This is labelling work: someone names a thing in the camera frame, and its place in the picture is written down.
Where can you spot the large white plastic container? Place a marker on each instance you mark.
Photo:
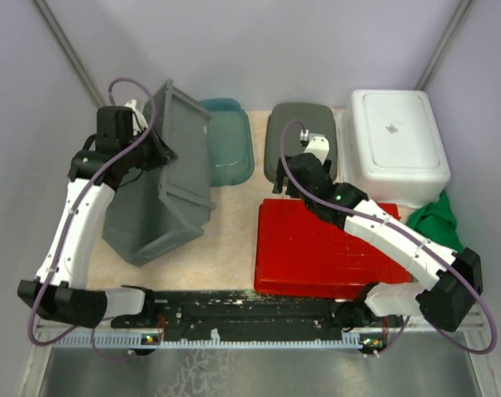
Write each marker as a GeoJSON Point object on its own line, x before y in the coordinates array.
{"type": "Point", "coordinates": [389, 146]}

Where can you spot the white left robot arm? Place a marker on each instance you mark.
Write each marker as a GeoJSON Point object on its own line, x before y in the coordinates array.
{"type": "Point", "coordinates": [124, 141]}

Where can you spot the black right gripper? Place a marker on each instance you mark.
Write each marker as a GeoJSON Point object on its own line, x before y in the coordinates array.
{"type": "Point", "coordinates": [291, 189]}

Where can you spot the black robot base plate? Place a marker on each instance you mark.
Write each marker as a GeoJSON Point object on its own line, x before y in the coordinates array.
{"type": "Point", "coordinates": [242, 315]}

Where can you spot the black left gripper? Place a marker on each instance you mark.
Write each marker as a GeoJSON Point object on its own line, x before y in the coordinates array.
{"type": "Point", "coordinates": [162, 154]}

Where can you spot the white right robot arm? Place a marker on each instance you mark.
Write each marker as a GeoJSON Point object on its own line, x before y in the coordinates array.
{"type": "Point", "coordinates": [445, 281]}

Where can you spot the grey slotted cable duct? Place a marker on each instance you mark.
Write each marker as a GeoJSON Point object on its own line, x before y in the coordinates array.
{"type": "Point", "coordinates": [138, 339]}

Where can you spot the aluminium rail frame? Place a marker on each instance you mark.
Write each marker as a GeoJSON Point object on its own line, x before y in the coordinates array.
{"type": "Point", "coordinates": [473, 320]}

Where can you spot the teal translucent plastic tub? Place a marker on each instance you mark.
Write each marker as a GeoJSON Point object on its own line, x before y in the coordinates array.
{"type": "Point", "coordinates": [230, 149]}

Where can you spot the red plastic crate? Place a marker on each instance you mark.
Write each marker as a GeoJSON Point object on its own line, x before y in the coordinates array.
{"type": "Point", "coordinates": [299, 255]}

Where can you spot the green cloth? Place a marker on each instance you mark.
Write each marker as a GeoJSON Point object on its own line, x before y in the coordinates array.
{"type": "Point", "coordinates": [437, 221]}

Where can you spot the grey plastic crate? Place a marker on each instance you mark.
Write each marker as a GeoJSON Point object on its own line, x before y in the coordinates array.
{"type": "Point", "coordinates": [159, 210]}

